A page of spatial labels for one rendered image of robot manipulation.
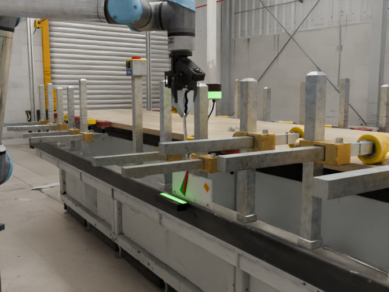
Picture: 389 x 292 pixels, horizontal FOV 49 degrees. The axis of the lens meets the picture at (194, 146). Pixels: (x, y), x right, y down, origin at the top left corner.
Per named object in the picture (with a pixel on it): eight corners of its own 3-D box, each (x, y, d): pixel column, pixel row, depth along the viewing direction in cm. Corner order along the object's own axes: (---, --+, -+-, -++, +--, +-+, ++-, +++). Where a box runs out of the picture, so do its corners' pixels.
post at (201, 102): (199, 223, 148) (199, 83, 142) (194, 221, 151) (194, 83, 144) (207, 221, 150) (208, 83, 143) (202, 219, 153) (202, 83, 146)
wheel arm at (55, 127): (14, 132, 273) (14, 126, 272) (13, 132, 275) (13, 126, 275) (81, 129, 296) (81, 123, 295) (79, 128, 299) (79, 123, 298)
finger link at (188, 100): (184, 116, 146) (184, 88, 145) (194, 117, 141) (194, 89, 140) (176, 116, 144) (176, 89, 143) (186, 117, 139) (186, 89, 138)
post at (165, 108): (164, 202, 168) (163, 79, 162) (160, 200, 171) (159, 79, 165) (172, 201, 170) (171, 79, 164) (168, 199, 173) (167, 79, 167)
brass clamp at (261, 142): (260, 152, 116) (260, 134, 116) (230, 147, 128) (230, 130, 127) (276, 150, 120) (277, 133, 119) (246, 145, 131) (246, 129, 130)
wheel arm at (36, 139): (32, 145, 231) (31, 137, 231) (30, 143, 234) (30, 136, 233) (107, 139, 254) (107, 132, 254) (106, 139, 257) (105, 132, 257)
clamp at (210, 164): (209, 173, 139) (209, 158, 138) (187, 167, 150) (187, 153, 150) (223, 171, 142) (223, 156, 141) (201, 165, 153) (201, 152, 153)
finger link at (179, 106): (175, 116, 144) (176, 88, 143) (184, 117, 139) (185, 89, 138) (167, 116, 143) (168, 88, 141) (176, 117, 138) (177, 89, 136)
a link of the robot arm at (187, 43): (201, 36, 136) (175, 35, 131) (200, 52, 137) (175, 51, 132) (186, 39, 144) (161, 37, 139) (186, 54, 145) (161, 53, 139)
